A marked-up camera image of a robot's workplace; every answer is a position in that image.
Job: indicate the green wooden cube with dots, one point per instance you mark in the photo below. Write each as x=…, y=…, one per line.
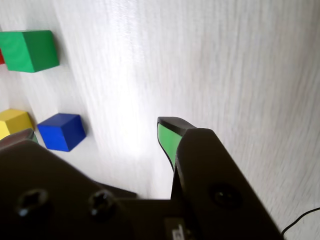
x=27, y=52

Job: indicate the red wooden cube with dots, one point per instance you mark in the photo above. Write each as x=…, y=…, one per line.
x=1, y=57

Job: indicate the yellow wooden cube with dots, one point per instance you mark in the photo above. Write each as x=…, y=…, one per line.
x=12, y=122

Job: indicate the blue wooden cube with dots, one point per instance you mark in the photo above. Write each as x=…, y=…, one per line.
x=60, y=132

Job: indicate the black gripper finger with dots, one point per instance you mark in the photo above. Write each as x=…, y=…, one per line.
x=212, y=175
x=50, y=200

